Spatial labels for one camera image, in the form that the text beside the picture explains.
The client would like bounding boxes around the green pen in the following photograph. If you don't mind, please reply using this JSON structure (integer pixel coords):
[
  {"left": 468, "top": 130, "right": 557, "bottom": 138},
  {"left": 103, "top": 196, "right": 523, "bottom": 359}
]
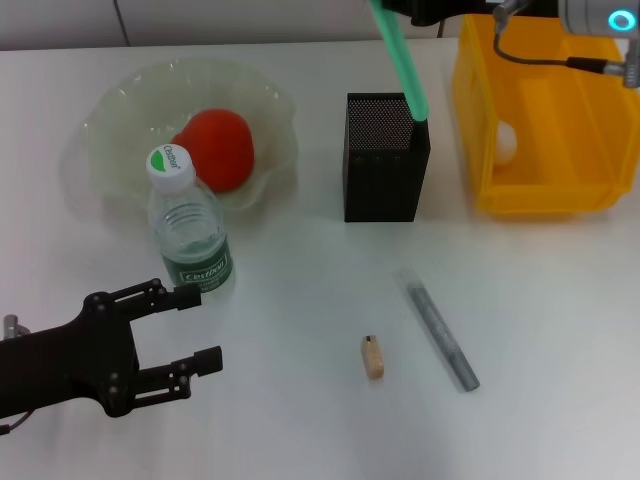
[{"left": 368, "top": 0, "right": 430, "bottom": 123}]

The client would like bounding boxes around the grey marker pen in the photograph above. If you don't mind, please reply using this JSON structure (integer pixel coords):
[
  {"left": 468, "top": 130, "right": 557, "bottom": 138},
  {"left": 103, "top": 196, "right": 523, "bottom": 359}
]
[{"left": 394, "top": 268, "right": 482, "bottom": 393}]

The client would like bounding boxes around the small beige eraser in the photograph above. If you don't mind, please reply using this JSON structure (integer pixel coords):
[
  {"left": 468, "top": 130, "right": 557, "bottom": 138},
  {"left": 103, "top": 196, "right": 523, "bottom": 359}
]
[{"left": 360, "top": 334, "right": 387, "bottom": 381}]

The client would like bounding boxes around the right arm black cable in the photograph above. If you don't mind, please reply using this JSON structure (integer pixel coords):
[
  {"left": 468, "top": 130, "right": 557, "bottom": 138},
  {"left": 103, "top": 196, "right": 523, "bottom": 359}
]
[{"left": 491, "top": 0, "right": 640, "bottom": 77}]

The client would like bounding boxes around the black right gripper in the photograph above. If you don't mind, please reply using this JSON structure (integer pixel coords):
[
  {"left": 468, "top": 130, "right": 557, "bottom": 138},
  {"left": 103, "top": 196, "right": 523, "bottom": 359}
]
[{"left": 381, "top": 0, "right": 497, "bottom": 27}]

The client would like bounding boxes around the black mesh pen holder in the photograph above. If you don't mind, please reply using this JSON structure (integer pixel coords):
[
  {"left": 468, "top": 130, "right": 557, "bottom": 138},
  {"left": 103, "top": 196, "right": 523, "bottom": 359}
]
[{"left": 342, "top": 91, "right": 432, "bottom": 224}]

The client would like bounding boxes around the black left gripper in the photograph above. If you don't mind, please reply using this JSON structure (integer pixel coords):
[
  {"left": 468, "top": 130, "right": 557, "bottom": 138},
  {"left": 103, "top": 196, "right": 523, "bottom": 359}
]
[{"left": 0, "top": 278, "right": 225, "bottom": 420}]

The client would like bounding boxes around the orange fruit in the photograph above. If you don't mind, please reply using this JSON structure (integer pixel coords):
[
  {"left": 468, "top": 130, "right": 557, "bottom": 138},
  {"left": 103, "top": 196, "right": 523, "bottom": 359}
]
[{"left": 171, "top": 108, "right": 256, "bottom": 194}]

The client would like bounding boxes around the clear green-label water bottle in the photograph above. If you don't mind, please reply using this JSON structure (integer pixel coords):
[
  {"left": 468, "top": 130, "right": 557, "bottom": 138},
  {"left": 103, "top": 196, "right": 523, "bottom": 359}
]
[{"left": 145, "top": 142, "right": 238, "bottom": 297}]

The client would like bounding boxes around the translucent wavy fruit plate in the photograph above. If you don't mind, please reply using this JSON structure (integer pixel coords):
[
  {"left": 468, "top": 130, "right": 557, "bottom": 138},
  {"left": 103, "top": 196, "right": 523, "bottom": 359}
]
[{"left": 61, "top": 56, "right": 300, "bottom": 237}]

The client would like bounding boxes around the yellow plastic bin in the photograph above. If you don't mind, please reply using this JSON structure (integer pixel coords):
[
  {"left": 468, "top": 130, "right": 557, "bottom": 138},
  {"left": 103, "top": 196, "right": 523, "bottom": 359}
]
[{"left": 452, "top": 13, "right": 633, "bottom": 220}]

